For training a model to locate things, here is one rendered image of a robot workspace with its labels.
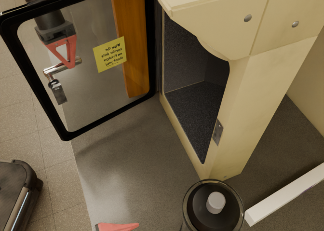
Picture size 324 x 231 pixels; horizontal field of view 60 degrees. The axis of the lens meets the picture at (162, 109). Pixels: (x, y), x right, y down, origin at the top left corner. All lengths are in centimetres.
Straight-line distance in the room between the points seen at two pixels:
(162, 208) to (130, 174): 13
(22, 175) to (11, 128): 59
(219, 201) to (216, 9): 31
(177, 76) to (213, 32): 50
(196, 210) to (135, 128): 42
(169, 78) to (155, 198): 33
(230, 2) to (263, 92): 21
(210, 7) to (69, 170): 170
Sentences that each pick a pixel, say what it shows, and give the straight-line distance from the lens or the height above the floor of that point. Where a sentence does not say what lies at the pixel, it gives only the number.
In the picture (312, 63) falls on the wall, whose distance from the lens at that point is 95.
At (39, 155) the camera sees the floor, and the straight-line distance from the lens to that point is 203.
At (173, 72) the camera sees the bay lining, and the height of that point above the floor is 110.
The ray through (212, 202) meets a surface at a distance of 48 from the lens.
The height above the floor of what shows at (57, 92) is 120.
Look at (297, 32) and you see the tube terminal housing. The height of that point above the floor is 143.
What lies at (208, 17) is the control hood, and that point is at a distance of 30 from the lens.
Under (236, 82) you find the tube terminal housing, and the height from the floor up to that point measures 135.
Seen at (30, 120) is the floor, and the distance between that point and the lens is 221.
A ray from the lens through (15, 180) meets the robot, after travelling 172.
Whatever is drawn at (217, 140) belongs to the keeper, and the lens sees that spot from 57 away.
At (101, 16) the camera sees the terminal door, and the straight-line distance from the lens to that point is 60.
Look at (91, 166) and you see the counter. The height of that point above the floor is 94.
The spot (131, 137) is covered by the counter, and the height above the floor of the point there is 94.
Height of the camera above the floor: 166
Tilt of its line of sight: 54 degrees down
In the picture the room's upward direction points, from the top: straight up
